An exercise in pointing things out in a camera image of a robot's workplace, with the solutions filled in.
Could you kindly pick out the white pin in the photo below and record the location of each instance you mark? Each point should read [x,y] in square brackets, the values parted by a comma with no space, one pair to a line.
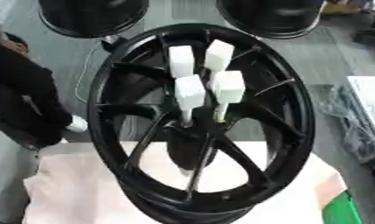
[182,60]
[189,92]
[218,55]
[229,87]

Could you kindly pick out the black spoked wheel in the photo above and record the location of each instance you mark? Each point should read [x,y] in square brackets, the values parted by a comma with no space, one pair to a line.
[292,122]

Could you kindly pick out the black round wheel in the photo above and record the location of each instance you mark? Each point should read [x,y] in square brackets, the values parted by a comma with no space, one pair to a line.
[270,16]
[93,16]

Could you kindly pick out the grey crumpled plastic bag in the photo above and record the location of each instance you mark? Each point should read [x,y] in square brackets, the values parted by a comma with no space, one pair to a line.
[351,122]

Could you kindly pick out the person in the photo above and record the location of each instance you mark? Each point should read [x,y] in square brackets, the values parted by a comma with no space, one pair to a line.
[22,96]

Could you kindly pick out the white flat board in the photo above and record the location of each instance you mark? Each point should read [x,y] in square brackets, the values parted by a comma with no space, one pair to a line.
[369,97]

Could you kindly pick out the green box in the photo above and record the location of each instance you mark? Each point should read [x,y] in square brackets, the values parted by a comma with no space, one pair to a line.
[342,210]

